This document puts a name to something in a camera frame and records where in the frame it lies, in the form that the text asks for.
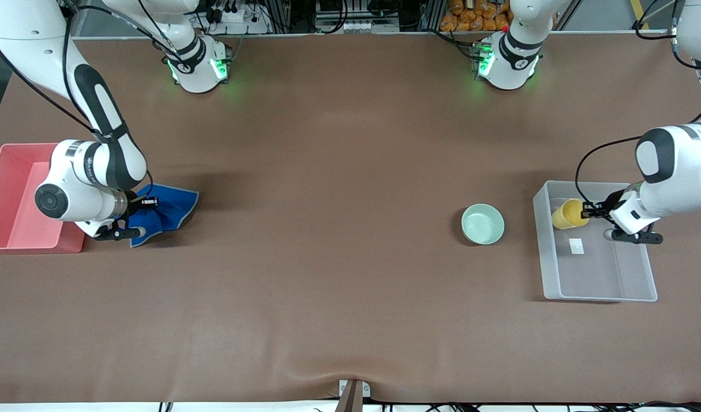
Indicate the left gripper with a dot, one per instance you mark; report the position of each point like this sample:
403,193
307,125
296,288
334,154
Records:
606,207

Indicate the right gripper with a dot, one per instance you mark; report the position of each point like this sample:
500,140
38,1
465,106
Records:
134,201

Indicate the blue microfibre cloth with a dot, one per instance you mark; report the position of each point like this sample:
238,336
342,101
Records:
173,209

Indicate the yellow plastic cup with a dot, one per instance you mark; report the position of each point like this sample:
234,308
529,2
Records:
567,214

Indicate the mint green bowl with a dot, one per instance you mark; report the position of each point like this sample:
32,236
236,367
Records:
483,224

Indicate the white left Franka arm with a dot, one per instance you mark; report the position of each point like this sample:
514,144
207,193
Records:
682,166

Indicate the white paper label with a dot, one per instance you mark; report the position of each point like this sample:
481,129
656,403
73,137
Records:
576,246

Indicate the clear plastic bin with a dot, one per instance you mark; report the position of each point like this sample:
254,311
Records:
596,274

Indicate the pink plastic box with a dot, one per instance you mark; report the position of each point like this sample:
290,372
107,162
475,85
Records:
12,200

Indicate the brown table cover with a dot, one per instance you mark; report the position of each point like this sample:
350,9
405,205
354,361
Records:
327,229

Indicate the white power strip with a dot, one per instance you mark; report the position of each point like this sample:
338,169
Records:
236,23

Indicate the orange packages pile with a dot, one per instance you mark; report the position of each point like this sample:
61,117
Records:
470,23

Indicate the white electronics unit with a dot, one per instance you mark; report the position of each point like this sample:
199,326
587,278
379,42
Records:
356,26

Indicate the metal table clamp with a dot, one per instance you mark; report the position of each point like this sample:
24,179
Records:
353,397

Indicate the aluminium frame profile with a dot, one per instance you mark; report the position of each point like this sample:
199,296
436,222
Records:
281,14
431,14

